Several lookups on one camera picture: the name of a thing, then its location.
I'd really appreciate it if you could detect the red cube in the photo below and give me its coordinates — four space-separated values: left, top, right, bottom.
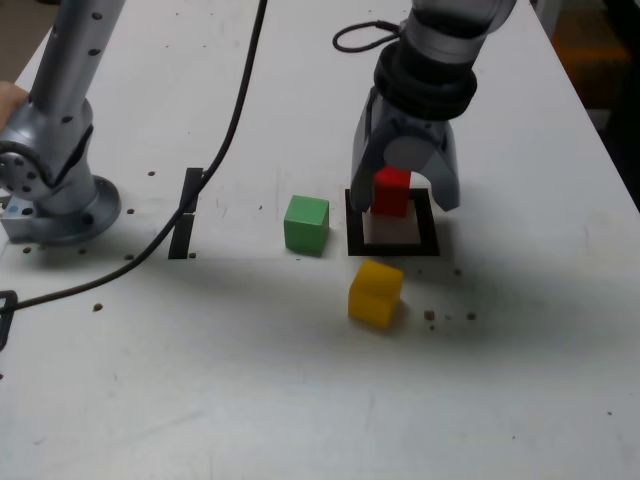
370 167 412 219

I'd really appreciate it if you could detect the thick black cable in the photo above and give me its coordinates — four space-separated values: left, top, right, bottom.
0 0 269 314

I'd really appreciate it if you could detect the yellow cube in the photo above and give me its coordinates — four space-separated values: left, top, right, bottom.
347 258 405 329

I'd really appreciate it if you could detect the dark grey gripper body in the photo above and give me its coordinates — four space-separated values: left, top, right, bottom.
369 89 454 151

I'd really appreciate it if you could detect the black tape square outline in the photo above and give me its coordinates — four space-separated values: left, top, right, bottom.
344 187 441 259

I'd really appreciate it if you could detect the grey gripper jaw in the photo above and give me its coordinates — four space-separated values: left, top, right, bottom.
383 122 462 211
349 89 396 215

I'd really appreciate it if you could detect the black looped cord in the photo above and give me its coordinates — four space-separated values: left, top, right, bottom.
332 18 409 54

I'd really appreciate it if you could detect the green cube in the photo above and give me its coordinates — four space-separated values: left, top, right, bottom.
283 194 331 257

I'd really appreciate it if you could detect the black bracket frame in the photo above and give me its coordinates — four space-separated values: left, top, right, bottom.
0 288 20 351

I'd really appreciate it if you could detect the person's hand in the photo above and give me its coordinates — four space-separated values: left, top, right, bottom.
0 81 29 126

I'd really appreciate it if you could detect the black tape strip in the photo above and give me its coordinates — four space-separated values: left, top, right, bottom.
167 167 205 261

